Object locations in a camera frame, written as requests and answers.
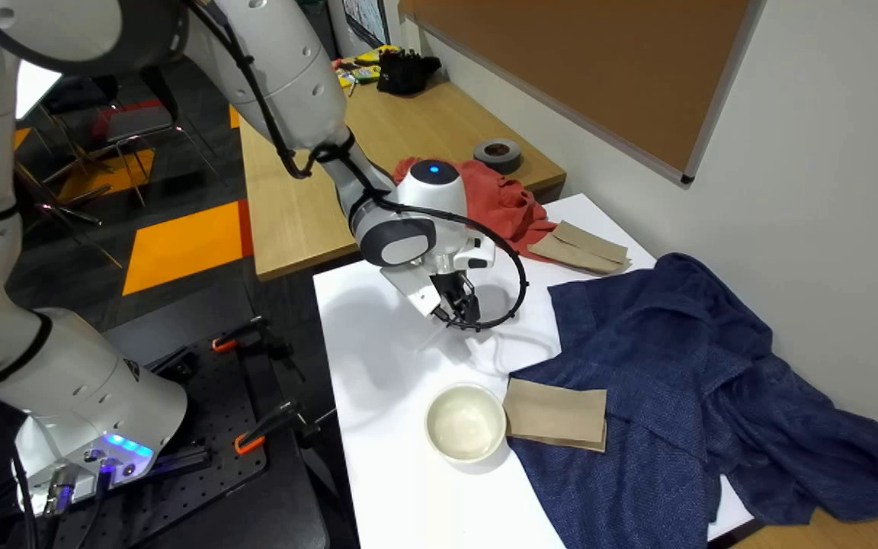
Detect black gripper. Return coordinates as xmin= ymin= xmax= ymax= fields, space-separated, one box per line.
xmin=405 ymin=255 xmax=485 ymax=330

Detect black base cable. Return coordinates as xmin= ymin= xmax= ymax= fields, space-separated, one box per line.
xmin=6 ymin=444 xmax=62 ymax=549

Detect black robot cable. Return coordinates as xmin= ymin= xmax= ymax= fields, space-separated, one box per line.
xmin=190 ymin=0 xmax=531 ymax=336

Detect white desk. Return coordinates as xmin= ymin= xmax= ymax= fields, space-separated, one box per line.
xmin=8 ymin=59 xmax=68 ymax=121

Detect wooden table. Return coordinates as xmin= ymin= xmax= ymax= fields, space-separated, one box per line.
xmin=233 ymin=60 xmax=569 ymax=284

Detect cork pin board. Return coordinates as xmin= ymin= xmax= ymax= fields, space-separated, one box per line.
xmin=397 ymin=0 xmax=769 ymax=190

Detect orange floor mat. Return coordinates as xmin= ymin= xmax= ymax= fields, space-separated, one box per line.
xmin=118 ymin=197 xmax=256 ymax=298

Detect orange handled clamp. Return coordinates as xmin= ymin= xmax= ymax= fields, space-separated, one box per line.
xmin=233 ymin=395 xmax=335 ymax=456
xmin=206 ymin=314 xmax=297 ymax=361

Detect black metal stand frame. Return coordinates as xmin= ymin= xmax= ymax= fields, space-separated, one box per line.
xmin=6 ymin=100 xmax=158 ymax=267

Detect dark blue cloth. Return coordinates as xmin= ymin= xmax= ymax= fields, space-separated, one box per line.
xmin=507 ymin=250 xmax=878 ymax=549

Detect white round bowl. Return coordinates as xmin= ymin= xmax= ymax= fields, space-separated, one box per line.
xmin=425 ymin=381 xmax=510 ymax=470

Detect grey tape roll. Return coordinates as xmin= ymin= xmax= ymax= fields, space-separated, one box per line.
xmin=470 ymin=136 xmax=524 ymax=177

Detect black crumpled glove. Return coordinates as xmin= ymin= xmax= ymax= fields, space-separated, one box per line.
xmin=376 ymin=44 xmax=446 ymax=100

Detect red cloth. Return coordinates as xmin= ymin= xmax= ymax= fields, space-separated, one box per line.
xmin=388 ymin=155 xmax=561 ymax=258

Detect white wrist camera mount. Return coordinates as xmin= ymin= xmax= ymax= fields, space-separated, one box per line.
xmin=452 ymin=234 xmax=500 ymax=274

